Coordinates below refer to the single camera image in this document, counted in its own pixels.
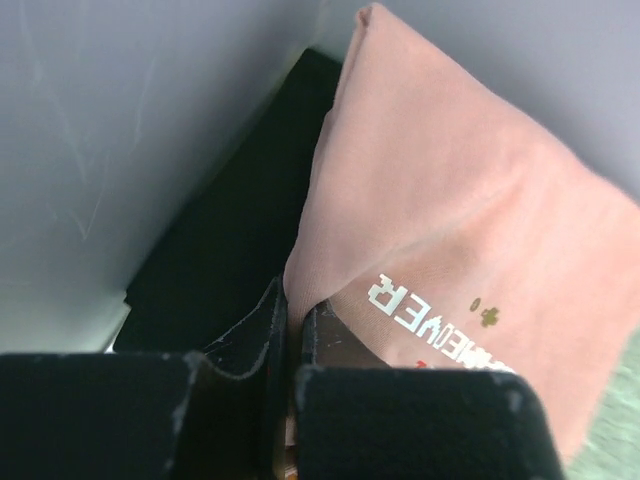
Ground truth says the folded black t-shirt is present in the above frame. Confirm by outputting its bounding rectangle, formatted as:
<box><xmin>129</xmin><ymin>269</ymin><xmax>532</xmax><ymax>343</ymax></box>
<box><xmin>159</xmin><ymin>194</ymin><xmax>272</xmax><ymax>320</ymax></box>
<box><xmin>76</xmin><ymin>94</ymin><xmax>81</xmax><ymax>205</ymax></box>
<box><xmin>114</xmin><ymin>49</ymin><xmax>341</xmax><ymax>353</ymax></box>

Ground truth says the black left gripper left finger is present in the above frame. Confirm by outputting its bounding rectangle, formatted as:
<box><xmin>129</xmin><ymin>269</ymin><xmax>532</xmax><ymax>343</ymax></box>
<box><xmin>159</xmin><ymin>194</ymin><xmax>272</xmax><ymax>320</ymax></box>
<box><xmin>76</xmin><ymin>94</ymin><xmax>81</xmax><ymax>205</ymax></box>
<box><xmin>1</xmin><ymin>279</ymin><xmax>287</xmax><ymax>479</ymax></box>

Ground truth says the pink graphic t-shirt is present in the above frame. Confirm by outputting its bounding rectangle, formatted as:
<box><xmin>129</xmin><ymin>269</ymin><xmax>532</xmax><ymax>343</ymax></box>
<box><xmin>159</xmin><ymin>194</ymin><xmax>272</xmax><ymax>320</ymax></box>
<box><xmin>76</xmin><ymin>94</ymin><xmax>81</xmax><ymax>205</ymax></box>
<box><xmin>284</xmin><ymin>3</ymin><xmax>639</xmax><ymax>461</ymax></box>

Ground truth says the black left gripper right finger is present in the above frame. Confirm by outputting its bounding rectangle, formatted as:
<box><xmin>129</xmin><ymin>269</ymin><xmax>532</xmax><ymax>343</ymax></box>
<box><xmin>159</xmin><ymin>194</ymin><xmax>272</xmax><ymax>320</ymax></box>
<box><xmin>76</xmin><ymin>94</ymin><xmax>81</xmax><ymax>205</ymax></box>
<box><xmin>295</xmin><ymin>303</ymin><xmax>564</xmax><ymax>479</ymax></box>

